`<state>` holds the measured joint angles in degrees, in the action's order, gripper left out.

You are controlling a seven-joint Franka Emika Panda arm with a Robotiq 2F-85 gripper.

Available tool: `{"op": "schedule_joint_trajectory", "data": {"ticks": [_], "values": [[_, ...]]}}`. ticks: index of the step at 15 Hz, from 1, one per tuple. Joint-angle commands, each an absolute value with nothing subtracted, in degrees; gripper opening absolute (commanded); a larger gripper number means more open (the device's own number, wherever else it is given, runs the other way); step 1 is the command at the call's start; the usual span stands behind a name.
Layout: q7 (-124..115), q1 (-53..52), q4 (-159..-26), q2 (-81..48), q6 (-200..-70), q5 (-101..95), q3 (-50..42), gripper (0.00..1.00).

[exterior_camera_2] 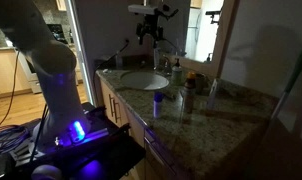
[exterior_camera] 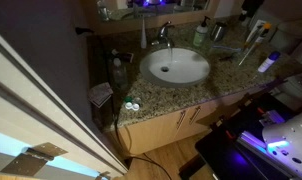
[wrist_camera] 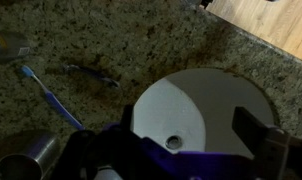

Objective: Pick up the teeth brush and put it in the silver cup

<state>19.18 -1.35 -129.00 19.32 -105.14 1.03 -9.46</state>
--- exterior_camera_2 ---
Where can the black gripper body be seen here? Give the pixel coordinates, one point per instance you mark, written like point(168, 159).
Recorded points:
point(150, 26)

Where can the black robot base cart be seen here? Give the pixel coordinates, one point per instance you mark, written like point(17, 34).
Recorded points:
point(107, 152)

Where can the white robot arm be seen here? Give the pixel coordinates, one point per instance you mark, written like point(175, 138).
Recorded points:
point(54, 63)

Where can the silver cup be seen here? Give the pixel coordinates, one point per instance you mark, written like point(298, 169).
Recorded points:
point(201, 82)

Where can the wooden framed mirror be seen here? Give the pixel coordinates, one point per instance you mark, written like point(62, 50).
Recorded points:
point(199, 33)

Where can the chrome faucet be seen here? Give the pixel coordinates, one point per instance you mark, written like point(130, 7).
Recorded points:
point(161, 63)

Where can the soap dispenser bottle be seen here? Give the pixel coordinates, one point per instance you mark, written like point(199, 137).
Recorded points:
point(176, 73)

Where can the white oval sink basin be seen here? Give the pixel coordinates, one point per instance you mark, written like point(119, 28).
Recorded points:
point(144, 80)

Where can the purple capped white tube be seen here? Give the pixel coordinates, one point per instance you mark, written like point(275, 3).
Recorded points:
point(157, 104)

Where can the orange capped spray bottle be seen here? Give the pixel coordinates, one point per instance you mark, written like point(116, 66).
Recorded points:
point(189, 91)

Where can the wooden vanity cabinet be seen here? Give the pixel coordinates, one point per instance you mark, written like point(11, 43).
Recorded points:
point(130, 109)

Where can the green handled mop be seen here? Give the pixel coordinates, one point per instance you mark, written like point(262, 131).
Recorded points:
point(291, 82)

